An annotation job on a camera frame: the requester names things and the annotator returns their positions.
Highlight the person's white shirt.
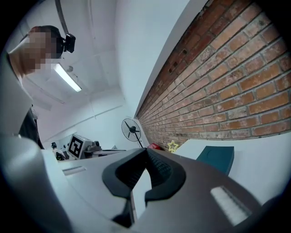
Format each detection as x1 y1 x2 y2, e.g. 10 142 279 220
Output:
0 53 35 137

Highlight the black standing fan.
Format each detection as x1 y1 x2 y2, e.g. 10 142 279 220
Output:
121 117 144 149

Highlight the black head-worn camera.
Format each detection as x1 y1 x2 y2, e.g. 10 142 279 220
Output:
63 33 76 54

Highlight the red container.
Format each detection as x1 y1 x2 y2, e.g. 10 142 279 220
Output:
147 142 163 151

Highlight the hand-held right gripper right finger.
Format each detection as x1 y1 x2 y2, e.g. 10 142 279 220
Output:
144 148 187 207

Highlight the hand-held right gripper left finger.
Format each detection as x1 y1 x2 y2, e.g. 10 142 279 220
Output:
102 147 149 228

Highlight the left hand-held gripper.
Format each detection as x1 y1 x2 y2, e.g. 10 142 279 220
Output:
67 134 103 160

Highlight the person's head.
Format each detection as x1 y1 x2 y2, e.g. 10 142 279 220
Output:
9 25 65 76

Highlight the long ceiling light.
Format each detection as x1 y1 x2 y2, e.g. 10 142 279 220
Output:
53 63 82 92

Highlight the person's black strap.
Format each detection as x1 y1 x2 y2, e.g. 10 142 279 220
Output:
18 105 45 150

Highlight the dark teal box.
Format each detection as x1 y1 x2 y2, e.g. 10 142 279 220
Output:
196 146 235 176

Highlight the yellow star stick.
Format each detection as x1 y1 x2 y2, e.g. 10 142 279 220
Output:
167 140 179 153

